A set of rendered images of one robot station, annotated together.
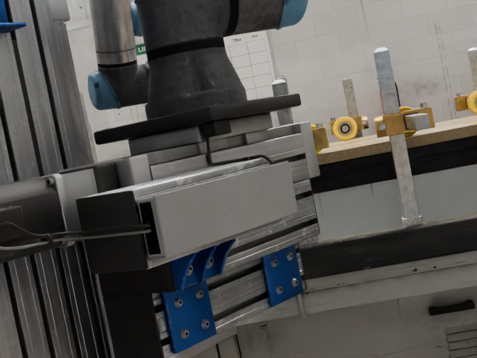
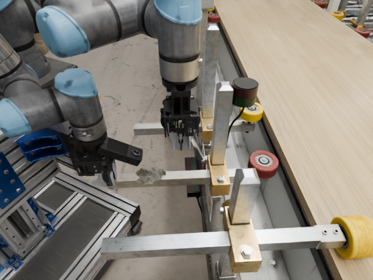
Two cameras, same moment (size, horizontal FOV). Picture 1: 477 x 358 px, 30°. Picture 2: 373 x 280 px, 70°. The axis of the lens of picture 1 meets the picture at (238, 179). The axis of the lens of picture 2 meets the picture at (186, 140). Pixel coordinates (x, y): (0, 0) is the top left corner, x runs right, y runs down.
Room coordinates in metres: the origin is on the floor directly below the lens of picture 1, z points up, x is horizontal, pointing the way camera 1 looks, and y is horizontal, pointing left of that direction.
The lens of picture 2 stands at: (1.99, -0.41, 1.44)
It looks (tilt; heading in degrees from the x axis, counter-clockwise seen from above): 42 degrees down; 80
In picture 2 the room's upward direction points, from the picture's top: straight up
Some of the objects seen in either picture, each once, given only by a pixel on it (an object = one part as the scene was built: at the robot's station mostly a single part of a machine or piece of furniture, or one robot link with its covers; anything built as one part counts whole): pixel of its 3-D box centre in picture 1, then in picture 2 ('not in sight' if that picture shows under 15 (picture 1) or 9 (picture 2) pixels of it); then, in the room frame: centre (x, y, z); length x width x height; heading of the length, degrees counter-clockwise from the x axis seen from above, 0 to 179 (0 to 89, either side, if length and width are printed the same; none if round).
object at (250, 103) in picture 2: not in sight; (243, 96); (2.22, 0.10, 1.09); 0.06 x 0.06 x 0.02
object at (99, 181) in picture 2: not in sight; (102, 182); (1.84, 0.09, 0.86); 0.06 x 0.03 x 0.09; 173
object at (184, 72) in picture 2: not in sight; (181, 65); (2.06, 0.05, 1.21); 0.08 x 0.08 x 0.05
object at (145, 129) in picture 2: not in sight; (194, 128); (2.15, 0.32, 0.83); 0.43 x 0.03 x 0.04; 173
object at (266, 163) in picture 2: not in sight; (260, 172); (2.29, 0.05, 0.85); 0.08 x 0.08 x 0.11
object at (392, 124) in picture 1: (403, 122); not in sight; (2.11, -0.41, 0.95); 0.13 x 0.06 x 0.05; 83
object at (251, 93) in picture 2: not in sight; (245, 87); (2.22, 0.10, 1.11); 0.06 x 0.06 x 0.02
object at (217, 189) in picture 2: not in sight; (218, 171); (2.17, 0.09, 0.85); 0.13 x 0.06 x 0.05; 83
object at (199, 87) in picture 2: not in sight; (200, 64); (2.23, 0.62, 0.93); 0.05 x 0.04 x 0.45; 83
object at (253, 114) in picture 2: not in sight; (249, 119); (2.34, 0.30, 0.85); 0.08 x 0.08 x 0.11
